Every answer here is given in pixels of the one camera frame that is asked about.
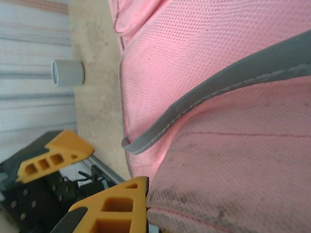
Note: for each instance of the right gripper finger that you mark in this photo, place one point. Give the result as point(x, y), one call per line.
point(114, 211)

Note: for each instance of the grey tape roll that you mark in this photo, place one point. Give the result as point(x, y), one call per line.
point(69, 72)

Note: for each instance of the aluminium table frame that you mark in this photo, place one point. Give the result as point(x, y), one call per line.
point(109, 172)

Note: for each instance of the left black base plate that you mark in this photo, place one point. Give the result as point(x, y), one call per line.
point(36, 213)

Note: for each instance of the pink backpack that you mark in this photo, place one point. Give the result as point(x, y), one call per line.
point(218, 109)

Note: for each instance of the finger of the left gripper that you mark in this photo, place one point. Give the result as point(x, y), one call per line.
point(60, 153)

